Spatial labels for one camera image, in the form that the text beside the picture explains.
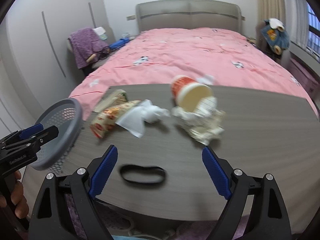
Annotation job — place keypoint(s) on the beige curtain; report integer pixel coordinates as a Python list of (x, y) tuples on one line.
[(292, 13)]

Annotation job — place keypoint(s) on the lined paper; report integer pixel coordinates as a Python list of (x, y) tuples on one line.
[(203, 124)]

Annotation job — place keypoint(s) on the person's left hand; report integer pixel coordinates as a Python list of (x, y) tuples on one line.
[(18, 198)]

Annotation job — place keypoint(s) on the pink bed duvet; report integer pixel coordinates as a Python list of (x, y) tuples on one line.
[(157, 56)]

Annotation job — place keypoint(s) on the blue box on nightstand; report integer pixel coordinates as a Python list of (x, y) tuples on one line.
[(118, 44)]

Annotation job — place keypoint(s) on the wooden roller handle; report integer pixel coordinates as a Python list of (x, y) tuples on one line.
[(92, 57)]

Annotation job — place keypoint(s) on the purple fluffy rug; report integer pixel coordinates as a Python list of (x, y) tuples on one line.
[(119, 222)]

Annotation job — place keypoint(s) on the white wet wipes pack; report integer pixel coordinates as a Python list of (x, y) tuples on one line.
[(101, 32)]

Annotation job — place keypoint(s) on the black rubber band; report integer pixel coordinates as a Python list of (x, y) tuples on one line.
[(143, 175)]

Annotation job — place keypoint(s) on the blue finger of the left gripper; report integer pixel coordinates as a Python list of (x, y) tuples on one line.
[(43, 137), (29, 132)]

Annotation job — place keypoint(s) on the window with bars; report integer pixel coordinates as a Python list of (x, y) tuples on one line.
[(313, 36)]

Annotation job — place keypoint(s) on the white wardrobe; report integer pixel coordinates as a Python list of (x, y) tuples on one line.
[(37, 69)]

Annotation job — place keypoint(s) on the blue denim jacket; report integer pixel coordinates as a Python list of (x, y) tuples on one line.
[(276, 36)]

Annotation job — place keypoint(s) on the beige wall switch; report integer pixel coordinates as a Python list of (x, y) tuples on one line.
[(132, 17)]

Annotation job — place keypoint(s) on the red white paper cup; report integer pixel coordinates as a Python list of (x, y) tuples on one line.
[(187, 92)]

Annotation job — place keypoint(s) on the grey chair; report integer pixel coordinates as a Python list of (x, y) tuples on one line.
[(95, 47)]

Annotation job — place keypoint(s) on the white knotted tissue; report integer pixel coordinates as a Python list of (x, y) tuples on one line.
[(151, 113)]

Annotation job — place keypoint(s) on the grey upholstered headboard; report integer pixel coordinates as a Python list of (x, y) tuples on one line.
[(188, 14)]

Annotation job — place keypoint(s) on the grey perforated trash basket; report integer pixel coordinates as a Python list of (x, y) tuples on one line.
[(66, 115)]

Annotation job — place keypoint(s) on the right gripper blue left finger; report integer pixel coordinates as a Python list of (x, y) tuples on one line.
[(100, 169)]

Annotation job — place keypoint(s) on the red beige snack wrapper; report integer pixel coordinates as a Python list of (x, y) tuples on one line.
[(105, 121)]

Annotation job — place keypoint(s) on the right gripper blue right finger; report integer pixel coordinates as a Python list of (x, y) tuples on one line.
[(219, 171)]

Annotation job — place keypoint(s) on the torn green white carton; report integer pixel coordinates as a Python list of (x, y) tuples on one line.
[(117, 97)]

